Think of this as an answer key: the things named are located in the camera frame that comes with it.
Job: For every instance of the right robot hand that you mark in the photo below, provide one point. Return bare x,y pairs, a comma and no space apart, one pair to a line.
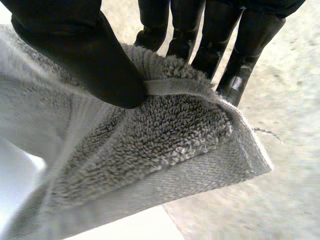
82,50

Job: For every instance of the grey towel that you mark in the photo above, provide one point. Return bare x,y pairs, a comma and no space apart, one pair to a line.
140,140

